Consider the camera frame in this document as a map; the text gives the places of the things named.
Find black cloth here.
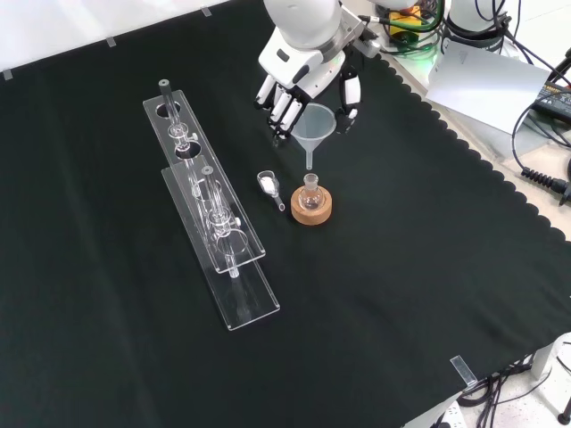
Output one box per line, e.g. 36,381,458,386
0,0,571,428

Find yellow stop button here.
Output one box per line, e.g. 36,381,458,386
387,6,423,45

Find clear round-bottom flask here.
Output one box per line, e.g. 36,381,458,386
298,173,324,212

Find white table leg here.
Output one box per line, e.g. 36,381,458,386
530,332,571,380

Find glass weighing funnel with powder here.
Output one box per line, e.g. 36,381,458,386
256,169,286,212

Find black cables under table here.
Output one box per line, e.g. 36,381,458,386
459,363,554,428

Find black tripod leg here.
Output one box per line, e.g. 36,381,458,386
546,44,571,90

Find clear acrylic funnel stand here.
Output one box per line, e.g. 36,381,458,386
142,78,281,332

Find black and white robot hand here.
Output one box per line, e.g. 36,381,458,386
254,31,363,149

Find white power strip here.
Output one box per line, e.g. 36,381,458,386
427,400,465,428

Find black cable with ribbed plug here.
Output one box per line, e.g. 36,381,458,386
511,100,571,206

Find clear tape strip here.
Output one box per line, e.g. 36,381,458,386
450,355,477,387

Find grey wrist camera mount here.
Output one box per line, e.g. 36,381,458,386
339,6,384,59

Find clear plastic funnel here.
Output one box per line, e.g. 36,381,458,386
290,103,337,171

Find black power adapter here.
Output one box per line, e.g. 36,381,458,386
534,82,571,119

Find cork ring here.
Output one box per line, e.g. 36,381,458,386
290,185,334,226

